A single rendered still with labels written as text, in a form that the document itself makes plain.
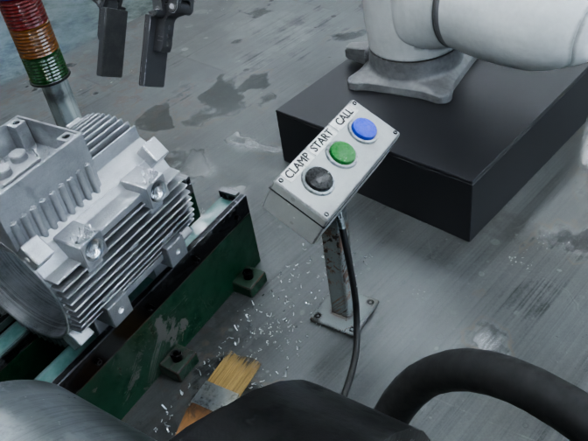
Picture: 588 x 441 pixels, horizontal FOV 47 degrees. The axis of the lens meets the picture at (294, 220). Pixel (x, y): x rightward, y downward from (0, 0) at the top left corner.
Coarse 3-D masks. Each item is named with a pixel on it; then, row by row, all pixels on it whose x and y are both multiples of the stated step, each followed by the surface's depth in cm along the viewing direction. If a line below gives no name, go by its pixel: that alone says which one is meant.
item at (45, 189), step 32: (0, 128) 71; (32, 128) 72; (64, 128) 69; (0, 160) 72; (32, 160) 69; (64, 160) 67; (0, 192) 62; (32, 192) 65; (64, 192) 68; (96, 192) 72; (0, 224) 63; (32, 224) 66
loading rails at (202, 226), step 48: (192, 192) 99; (192, 240) 88; (240, 240) 94; (144, 288) 82; (192, 288) 88; (240, 288) 95; (0, 336) 79; (96, 336) 77; (144, 336) 82; (192, 336) 91; (96, 384) 77; (144, 384) 84
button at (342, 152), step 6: (336, 144) 73; (342, 144) 73; (348, 144) 73; (330, 150) 72; (336, 150) 72; (342, 150) 72; (348, 150) 73; (354, 150) 73; (336, 156) 72; (342, 156) 72; (348, 156) 72; (354, 156) 73; (342, 162) 72; (348, 162) 72
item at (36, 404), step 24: (0, 384) 46; (24, 384) 47; (48, 384) 49; (0, 408) 43; (24, 408) 43; (48, 408) 44; (72, 408) 45; (96, 408) 48; (0, 432) 41; (24, 432) 41; (48, 432) 41; (72, 432) 42; (96, 432) 43; (120, 432) 44
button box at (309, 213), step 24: (336, 120) 76; (312, 144) 72; (360, 144) 75; (384, 144) 76; (288, 168) 70; (336, 168) 72; (360, 168) 73; (288, 192) 68; (312, 192) 69; (336, 192) 70; (288, 216) 71; (312, 216) 68; (336, 216) 74; (312, 240) 71
